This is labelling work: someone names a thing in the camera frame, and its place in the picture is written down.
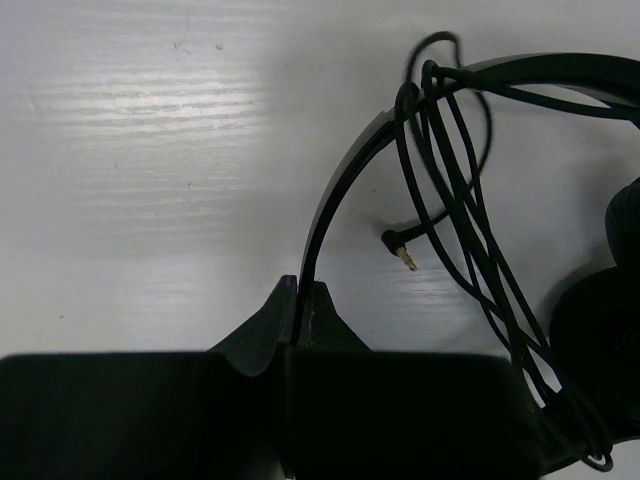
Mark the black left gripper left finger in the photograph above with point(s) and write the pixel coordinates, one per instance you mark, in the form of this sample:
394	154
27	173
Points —
149	415

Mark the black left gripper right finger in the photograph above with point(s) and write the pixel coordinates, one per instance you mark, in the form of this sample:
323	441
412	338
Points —
353	413

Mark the black on-ear headphones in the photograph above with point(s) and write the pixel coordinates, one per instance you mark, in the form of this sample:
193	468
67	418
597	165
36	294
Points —
609	79

